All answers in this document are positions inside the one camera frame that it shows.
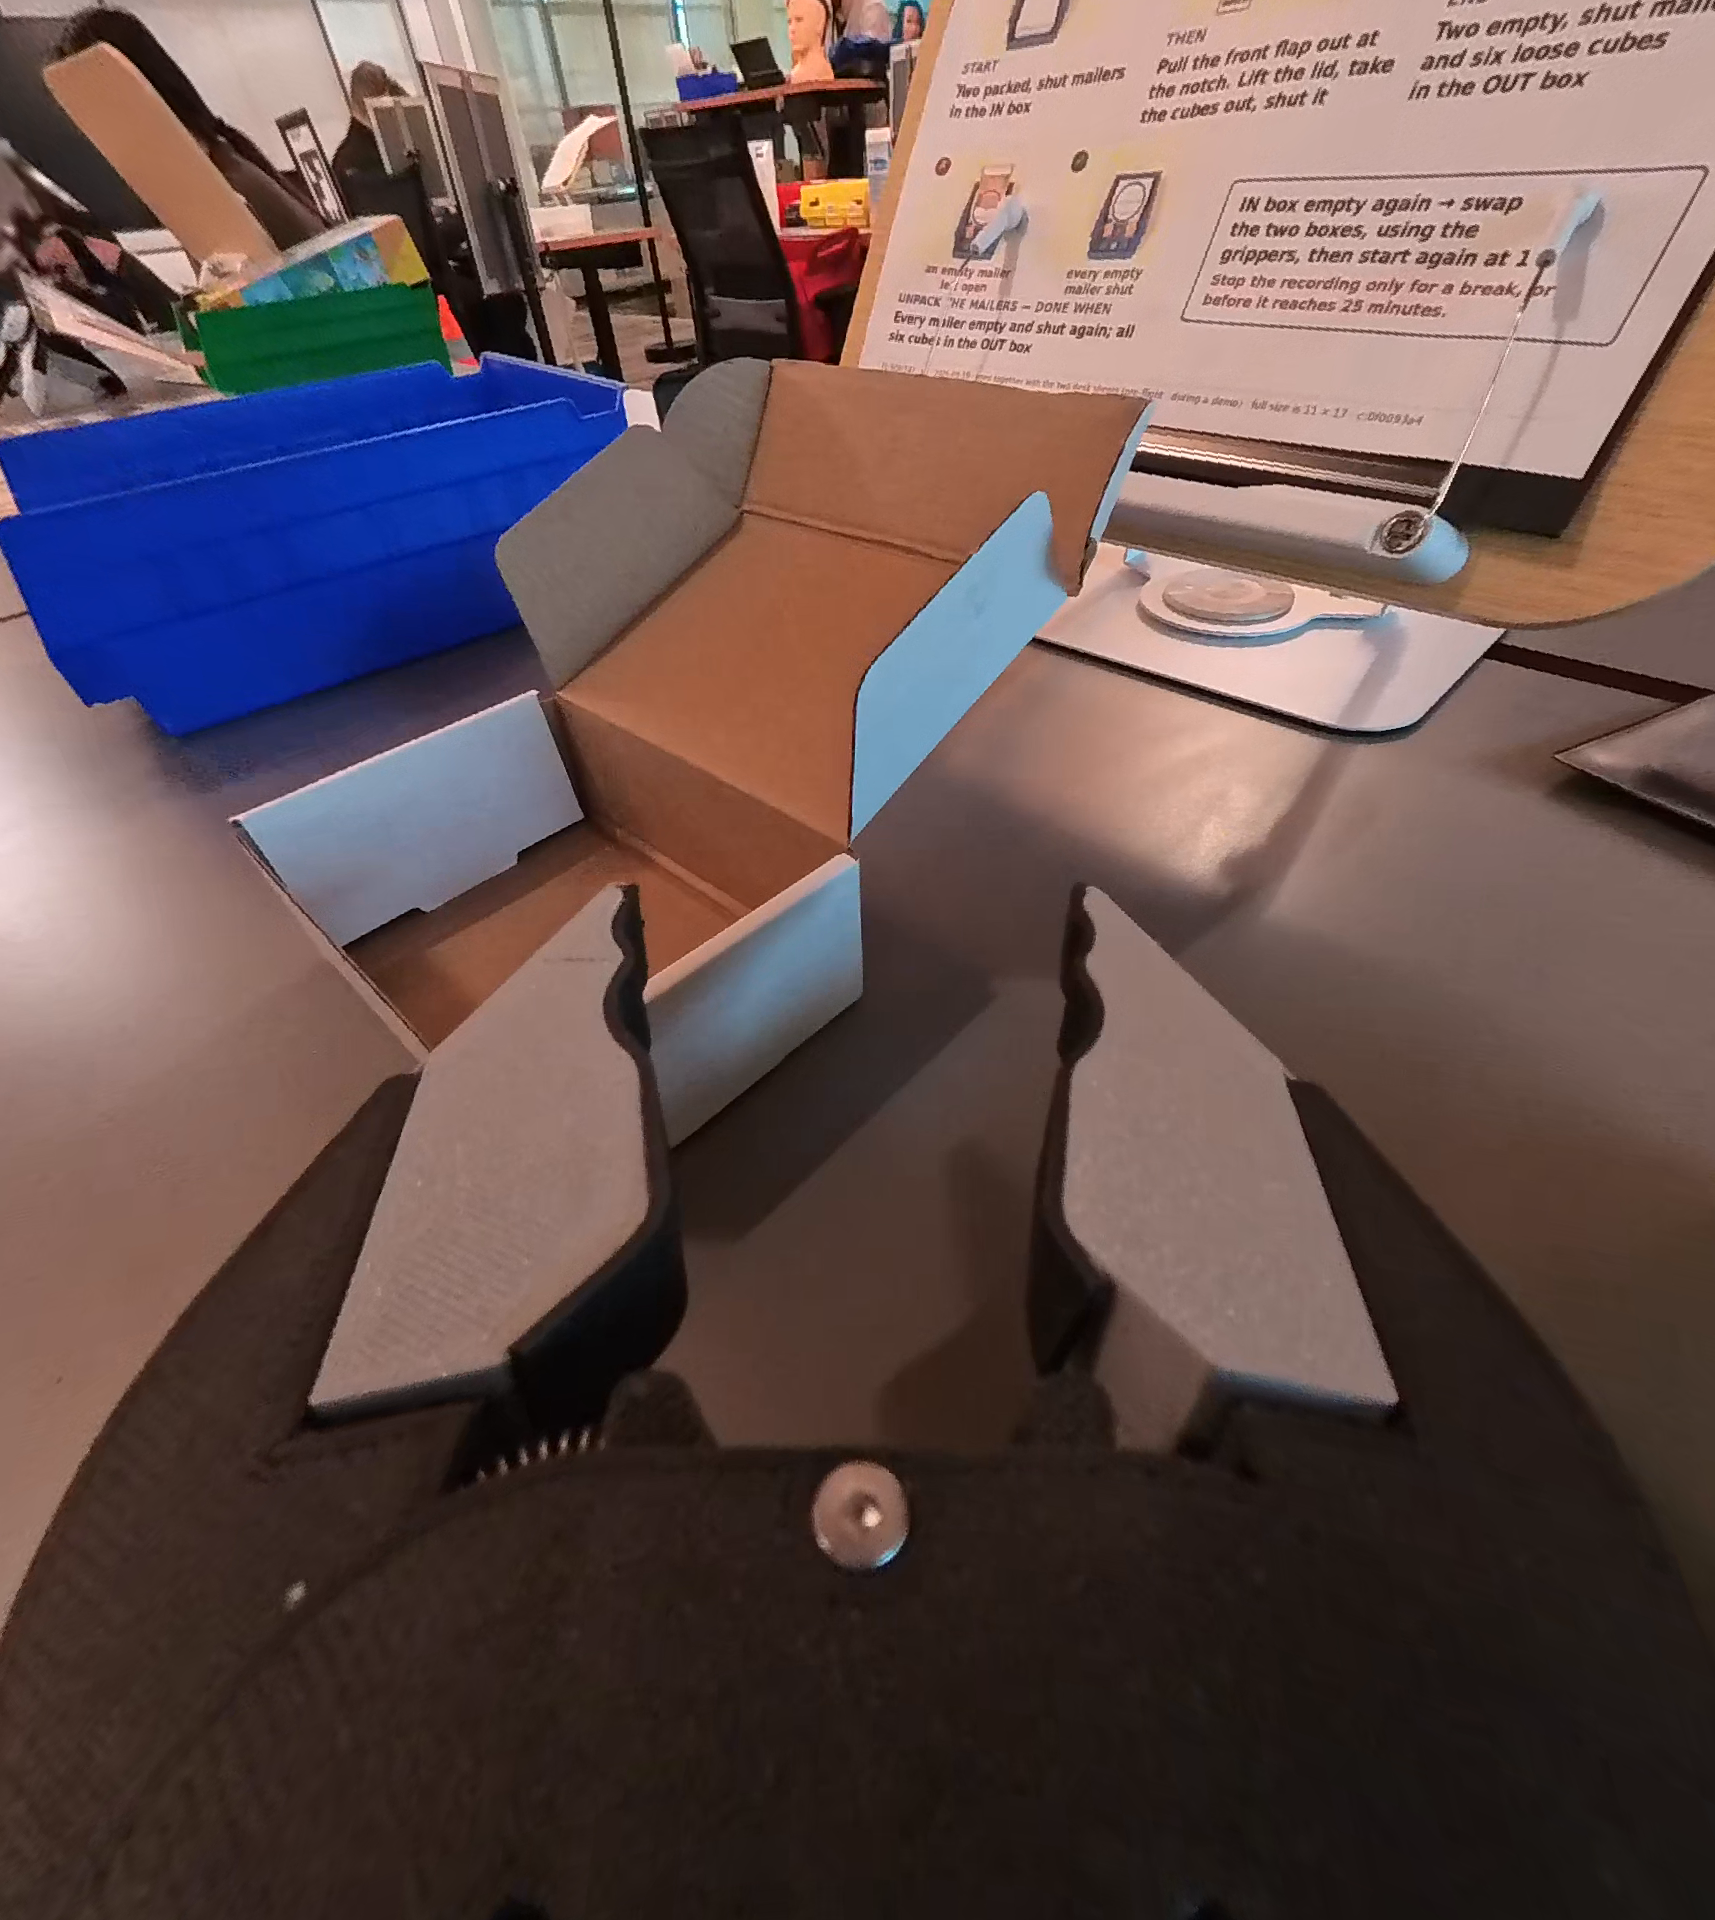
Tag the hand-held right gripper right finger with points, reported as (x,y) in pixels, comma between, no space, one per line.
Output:
(1202,1200)

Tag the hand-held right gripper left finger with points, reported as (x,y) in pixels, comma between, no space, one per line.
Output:
(496,1200)

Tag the white cardboard mailer box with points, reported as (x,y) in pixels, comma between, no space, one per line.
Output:
(768,661)

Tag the blue plastic bin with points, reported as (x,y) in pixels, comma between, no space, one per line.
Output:
(272,572)

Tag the yellow storage box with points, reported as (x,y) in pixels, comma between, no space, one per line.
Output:
(837,203)

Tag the instruction sheet on stand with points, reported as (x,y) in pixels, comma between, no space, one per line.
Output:
(1622,555)

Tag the orange traffic cone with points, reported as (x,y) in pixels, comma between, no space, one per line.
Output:
(454,338)

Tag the green plastic bin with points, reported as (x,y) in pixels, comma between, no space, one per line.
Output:
(333,338)

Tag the colourful printed carton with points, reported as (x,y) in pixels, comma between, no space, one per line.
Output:
(346,262)

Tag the wooden-top desk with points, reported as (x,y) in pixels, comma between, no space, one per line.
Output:
(594,238)

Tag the black office chair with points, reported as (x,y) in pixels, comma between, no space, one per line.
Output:
(713,226)

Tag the printed instruction sheet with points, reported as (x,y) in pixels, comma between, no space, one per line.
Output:
(1323,151)

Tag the mannequin head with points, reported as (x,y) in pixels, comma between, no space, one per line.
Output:
(808,43)

